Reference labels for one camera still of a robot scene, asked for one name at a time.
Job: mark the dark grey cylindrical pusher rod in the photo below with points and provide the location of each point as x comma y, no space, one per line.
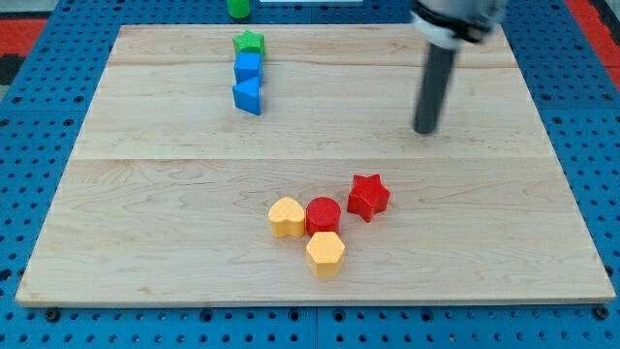
433,88

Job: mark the red star block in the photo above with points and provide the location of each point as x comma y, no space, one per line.
368,196

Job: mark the green star block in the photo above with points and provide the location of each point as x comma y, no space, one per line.
249,42

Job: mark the blue triangle block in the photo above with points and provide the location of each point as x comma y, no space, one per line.
247,96

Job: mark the red cylinder block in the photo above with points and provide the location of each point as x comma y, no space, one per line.
323,215

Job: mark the blue cube block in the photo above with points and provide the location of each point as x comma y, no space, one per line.
248,65

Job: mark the green cylinder block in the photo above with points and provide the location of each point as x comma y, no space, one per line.
238,9

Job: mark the yellow heart block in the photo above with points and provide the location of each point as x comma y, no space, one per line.
287,218

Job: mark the yellow hexagon block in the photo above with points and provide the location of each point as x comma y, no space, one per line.
325,253

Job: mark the light wooden board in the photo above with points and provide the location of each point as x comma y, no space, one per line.
165,197

